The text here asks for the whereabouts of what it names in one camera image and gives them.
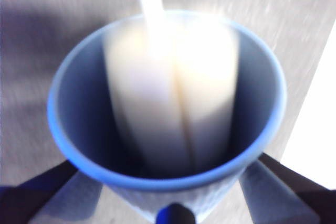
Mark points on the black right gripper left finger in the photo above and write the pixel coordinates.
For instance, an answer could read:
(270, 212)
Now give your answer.
(29, 200)

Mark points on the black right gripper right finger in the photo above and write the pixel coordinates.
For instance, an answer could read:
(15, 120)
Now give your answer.
(309, 190)

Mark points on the blue ribbed plastic cup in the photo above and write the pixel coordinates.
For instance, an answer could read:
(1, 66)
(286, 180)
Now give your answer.
(78, 103)

